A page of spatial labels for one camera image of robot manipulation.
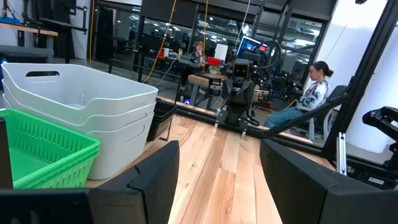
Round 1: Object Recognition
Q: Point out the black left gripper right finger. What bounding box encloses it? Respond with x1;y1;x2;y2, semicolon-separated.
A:
259;138;398;224

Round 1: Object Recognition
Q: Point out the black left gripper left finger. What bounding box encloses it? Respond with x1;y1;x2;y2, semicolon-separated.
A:
0;140;180;224

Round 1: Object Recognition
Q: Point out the green slotted plastic basket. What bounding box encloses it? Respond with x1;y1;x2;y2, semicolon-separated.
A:
0;108;101;184
12;149;100;190

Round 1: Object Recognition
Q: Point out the black slotted plastic basket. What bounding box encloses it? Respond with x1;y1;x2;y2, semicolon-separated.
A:
147;114;172;142
154;100;178;121

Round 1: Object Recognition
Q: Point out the red box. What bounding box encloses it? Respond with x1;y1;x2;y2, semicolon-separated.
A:
206;56;223;67

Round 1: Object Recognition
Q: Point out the wooden background table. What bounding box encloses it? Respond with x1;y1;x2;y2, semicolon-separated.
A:
187;73;229;108

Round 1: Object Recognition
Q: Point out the computer monitor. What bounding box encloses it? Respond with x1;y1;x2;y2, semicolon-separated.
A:
235;35;269;60

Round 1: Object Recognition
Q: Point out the person at background desk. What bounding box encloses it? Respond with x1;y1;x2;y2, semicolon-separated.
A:
186;40;208;68

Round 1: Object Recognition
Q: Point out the seated person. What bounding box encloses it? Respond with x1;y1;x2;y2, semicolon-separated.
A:
263;60;335;130

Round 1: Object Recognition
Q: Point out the dark office chair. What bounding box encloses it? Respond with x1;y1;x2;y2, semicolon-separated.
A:
292;84;349;141

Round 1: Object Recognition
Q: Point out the wooden workbench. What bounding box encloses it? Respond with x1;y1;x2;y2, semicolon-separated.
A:
0;21;59;65

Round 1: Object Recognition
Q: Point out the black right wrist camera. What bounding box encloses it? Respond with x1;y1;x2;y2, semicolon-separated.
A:
232;58;252;79

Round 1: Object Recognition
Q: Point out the yellow hanging cable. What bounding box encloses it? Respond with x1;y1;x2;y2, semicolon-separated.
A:
203;0;210;63
142;0;178;84

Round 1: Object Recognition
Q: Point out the black jointed bracket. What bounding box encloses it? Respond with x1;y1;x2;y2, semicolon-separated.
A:
361;105;398;170

